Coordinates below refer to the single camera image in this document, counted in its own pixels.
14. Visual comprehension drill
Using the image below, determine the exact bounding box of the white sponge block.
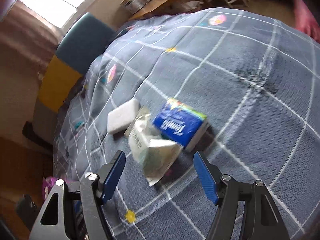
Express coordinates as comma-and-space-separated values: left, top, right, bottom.
107, 98, 140, 134

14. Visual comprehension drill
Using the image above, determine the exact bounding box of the beige wet wipes packet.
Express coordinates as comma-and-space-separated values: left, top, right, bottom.
125, 106, 183, 186

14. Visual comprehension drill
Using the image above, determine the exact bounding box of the purple cardboard box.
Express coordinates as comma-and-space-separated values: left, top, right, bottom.
42, 177, 58, 200

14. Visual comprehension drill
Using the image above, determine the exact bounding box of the blue Tempo tissue pack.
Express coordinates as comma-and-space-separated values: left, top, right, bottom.
153, 98, 209, 152

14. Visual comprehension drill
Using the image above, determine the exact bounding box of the black rolled mat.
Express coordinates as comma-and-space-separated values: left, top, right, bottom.
22, 121, 53, 154

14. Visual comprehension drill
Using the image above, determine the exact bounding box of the grey yellow blue headboard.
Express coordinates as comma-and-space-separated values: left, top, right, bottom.
32, 12, 115, 143

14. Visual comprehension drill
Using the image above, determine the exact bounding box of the pinkish window curtain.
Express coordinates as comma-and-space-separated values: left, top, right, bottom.
1, 1, 63, 71

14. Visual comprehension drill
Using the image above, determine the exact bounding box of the wooden side desk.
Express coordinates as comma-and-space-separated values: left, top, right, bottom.
128, 0, 179, 21

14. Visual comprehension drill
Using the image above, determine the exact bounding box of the pink blanket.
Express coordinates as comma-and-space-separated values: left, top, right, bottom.
293, 0, 320, 43

